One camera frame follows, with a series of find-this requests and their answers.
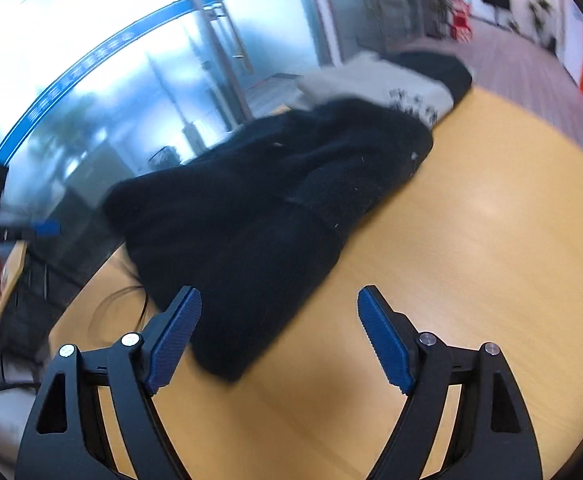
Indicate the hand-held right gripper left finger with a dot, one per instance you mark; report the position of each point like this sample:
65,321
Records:
174,342

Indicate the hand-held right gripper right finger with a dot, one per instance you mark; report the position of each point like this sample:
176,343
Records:
387,342

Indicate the wooden chair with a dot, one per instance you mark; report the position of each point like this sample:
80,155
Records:
2,305

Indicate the black fleece garment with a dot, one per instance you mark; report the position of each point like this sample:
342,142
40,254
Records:
251,220

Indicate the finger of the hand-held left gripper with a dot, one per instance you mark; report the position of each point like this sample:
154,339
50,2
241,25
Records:
31,231

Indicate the beige printed garment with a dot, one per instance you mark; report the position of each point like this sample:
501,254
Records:
396,86

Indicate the red sign stand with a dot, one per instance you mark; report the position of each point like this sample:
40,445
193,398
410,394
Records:
460,17

